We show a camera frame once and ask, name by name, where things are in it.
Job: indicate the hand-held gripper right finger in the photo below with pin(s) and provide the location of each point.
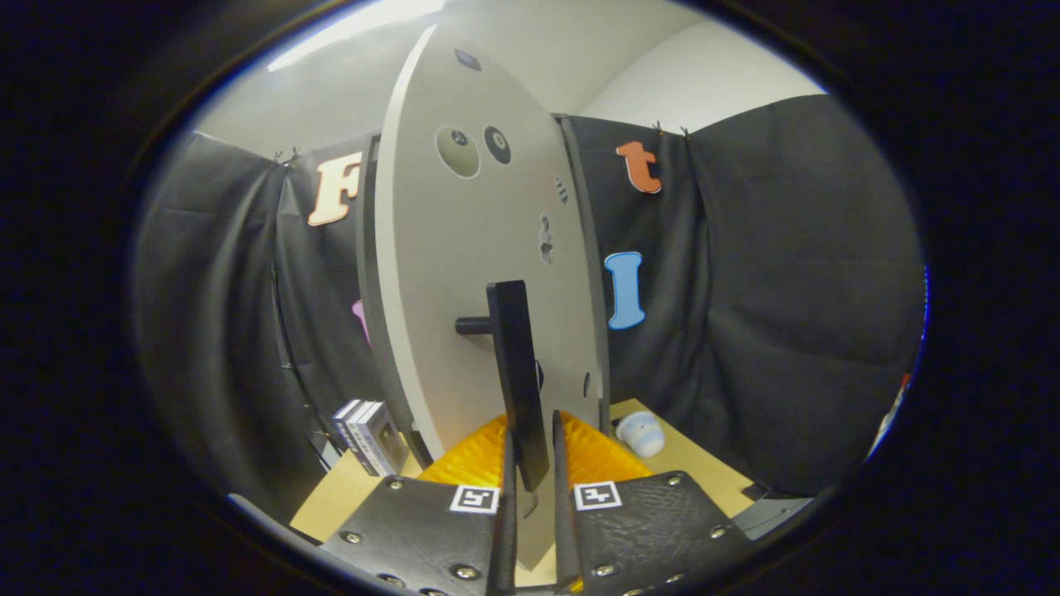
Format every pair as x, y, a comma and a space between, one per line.
565, 530

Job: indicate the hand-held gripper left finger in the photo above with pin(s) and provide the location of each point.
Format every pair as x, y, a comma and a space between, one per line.
505, 538

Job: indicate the white cabinet door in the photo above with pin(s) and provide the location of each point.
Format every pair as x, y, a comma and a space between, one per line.
464, 248

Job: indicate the white round plush toy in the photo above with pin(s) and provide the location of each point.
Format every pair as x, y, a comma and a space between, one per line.
642, 434

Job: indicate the grey cover book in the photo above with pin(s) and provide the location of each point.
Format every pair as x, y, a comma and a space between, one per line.
389, 439

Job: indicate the white spine book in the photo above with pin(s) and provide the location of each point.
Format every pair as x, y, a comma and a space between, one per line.
364, 434

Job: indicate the dark grey cabinet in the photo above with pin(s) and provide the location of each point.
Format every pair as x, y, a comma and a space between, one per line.
595, 248

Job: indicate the black backdrop cloth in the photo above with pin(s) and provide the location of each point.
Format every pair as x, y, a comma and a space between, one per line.
787, 290

